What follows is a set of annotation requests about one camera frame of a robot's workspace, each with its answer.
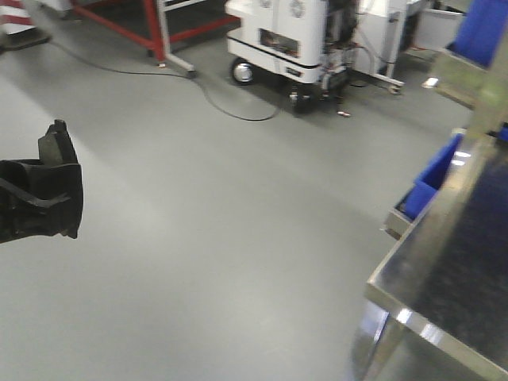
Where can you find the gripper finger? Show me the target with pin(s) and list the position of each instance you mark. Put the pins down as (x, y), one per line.
(20, 220)
(37, 184)

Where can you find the blue plastic bin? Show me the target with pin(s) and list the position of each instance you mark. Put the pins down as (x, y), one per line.
(428, 182)
(481, 31)

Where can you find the stainless steel rack frame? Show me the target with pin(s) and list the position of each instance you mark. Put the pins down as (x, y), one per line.
(445, 280)

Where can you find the red metal frame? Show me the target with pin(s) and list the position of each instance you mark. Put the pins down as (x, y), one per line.
(94, 10)

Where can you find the lower blue plastic bin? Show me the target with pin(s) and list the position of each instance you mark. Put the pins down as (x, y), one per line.
(428, 182)

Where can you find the white machine side frame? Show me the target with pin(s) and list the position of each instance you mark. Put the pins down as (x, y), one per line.
(169, 41)

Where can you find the right blue plastic bin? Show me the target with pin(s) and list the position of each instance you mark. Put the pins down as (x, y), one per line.
(481, 31)

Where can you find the far red-white traffic cone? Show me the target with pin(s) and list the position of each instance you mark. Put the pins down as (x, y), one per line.
(18, 30)

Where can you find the second-left grey brake pad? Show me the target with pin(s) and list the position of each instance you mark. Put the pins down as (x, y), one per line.
(55, 147)

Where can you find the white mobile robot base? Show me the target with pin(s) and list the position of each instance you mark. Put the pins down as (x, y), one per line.
(316, 45)

